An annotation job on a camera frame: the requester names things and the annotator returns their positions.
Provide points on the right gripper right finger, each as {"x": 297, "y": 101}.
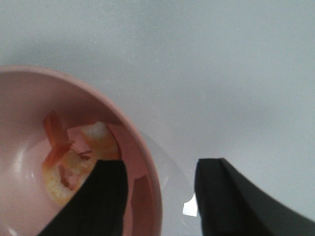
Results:
{"x": 231, "y": 205}

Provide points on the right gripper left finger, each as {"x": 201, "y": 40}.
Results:
{"x": 98, "y": 207}

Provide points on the orange cooked shrimp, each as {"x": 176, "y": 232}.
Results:
{"x": 63, "y": 170}

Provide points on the pale cooked shrimp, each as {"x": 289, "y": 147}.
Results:
{"x": 101, "y": 141}

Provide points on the pink plastic bowl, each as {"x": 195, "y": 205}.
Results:
{"x": 27, "y": 95}

